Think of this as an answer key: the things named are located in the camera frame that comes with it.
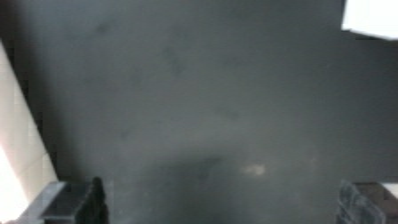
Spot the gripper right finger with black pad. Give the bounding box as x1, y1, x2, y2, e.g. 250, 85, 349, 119
335, 180, 398, 224

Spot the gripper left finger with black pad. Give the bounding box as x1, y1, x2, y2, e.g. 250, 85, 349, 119
24, 178, 108, 224

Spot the white rear drawer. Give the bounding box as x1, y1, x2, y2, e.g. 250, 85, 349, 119
340, 0, 398, 41

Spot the white front fence rail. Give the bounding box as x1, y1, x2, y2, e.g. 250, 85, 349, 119
0, 41, 56, 224

